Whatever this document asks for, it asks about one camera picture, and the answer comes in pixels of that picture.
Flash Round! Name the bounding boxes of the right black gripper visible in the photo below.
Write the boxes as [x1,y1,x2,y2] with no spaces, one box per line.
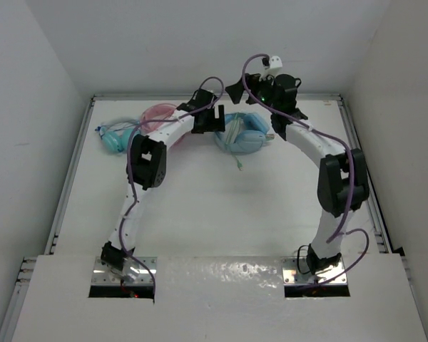
[228,68,280,113]

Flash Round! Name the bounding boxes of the light blue headphones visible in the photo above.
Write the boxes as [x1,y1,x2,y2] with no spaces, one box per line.
[213,112,275,155]

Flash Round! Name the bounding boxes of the pink headphones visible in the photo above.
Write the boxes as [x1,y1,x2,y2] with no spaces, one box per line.
[140,103,185,150]

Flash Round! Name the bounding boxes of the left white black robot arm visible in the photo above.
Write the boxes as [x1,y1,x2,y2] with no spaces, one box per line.
[101,88,225,271]

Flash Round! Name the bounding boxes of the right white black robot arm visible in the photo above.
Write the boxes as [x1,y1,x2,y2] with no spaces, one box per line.
[225,73,370,274]

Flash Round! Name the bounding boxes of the teal headphones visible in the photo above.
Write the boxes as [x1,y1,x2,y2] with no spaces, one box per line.
[95,119,138,154]

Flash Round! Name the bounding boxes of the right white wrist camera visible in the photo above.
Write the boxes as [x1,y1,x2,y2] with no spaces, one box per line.
[260,56,282,80]

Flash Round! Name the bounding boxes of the aluminium frame rail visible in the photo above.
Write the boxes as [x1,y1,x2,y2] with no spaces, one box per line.
[44,98,95,255]
[337,97,393,254]
[91,93,342,101]

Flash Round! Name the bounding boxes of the left aluminium frame rail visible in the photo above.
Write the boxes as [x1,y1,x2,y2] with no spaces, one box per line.
[44,98,95,255]

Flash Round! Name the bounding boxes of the right aluminium frame rail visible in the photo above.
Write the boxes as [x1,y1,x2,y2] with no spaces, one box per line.
[337,97,393,254]

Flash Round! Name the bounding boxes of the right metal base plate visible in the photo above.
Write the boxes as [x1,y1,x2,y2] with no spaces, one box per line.
[281,256,347,286]

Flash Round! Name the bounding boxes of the metal base plate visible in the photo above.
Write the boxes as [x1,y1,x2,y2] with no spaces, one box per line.
[91,257,157,286]
[281,256,347,286]

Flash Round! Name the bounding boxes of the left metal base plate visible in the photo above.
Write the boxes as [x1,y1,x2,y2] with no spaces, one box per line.
[91,257,157,286]

